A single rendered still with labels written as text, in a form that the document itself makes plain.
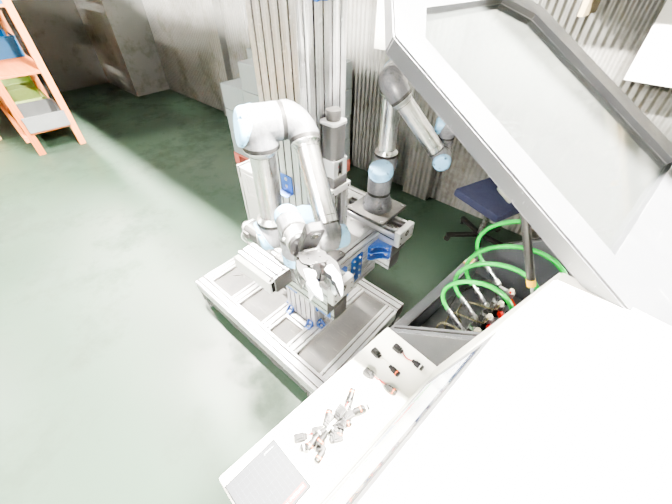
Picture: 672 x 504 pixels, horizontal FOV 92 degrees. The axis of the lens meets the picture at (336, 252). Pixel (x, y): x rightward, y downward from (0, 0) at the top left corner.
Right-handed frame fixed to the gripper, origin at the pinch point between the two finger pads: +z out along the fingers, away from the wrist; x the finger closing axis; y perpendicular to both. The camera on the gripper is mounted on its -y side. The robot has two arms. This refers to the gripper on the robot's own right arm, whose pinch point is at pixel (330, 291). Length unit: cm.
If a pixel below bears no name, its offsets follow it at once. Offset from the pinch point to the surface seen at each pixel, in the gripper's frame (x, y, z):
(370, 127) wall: -173, 68, -280
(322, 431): 1.2, 45.3, 11.7
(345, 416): -6.4, 44.1, 10.5
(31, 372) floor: 137, 166, -126
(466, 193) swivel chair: -187, 68, -130
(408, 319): -46, 45, -15
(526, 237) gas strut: -38.0, -16.8, 11.1
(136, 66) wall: 79, 110, -701
